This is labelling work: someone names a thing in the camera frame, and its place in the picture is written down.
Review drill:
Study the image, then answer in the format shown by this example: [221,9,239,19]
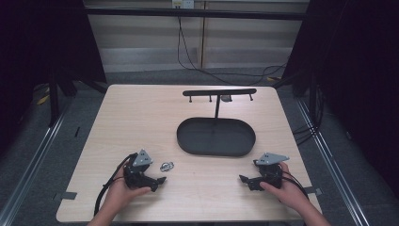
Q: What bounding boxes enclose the silver key ring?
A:
[159,161,175,173]

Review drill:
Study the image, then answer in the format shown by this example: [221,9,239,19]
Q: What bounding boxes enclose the grey tape strip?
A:
[303,186,324,196]

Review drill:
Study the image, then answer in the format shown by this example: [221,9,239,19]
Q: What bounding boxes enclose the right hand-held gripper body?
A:
[252,152,291,190]

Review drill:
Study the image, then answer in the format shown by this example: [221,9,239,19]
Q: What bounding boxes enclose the black horizontal frame bar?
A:
[84,7,311,22]

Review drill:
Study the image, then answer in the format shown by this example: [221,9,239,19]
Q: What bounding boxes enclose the dark curtain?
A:
[0,0,108,158]
[280,0,399,199]

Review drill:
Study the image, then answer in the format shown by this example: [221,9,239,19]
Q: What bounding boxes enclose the metal floor rail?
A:
[295,96,373,226]
[0,105,70,226]

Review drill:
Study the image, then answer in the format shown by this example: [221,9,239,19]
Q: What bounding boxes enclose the person's right hand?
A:
[259,161,311,214]

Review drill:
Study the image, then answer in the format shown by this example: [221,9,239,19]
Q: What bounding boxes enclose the black hanging wall cable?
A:
[176,15,289,87]

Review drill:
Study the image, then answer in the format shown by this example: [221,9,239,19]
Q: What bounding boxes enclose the yellow floor tape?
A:
[35,87,52,106]

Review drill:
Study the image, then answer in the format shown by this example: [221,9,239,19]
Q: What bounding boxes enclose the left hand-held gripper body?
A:
[122,149,158,190]

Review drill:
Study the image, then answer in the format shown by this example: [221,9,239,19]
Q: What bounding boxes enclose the black floor cables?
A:
[292,84,325,146]

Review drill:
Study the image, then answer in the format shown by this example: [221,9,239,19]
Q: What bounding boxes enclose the white wall socket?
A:
[171,0,196,9]

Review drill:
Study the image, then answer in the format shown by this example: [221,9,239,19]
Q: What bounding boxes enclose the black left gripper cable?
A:
[93,152,139,218]

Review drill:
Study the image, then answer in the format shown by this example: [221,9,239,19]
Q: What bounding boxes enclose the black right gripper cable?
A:
[281,174,311,201]

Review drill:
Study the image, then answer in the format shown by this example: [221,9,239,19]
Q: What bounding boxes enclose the black metal stand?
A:
[47,70,61,128]

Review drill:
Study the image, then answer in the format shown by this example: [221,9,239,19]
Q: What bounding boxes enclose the black hook stand with tray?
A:
[176,88,258,157]

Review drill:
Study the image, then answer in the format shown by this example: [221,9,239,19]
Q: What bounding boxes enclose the person's left hand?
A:
[104,173,152,213]

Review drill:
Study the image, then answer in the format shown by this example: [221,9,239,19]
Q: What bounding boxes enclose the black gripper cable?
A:
[93,152,139,218]
[281,174,311,201]

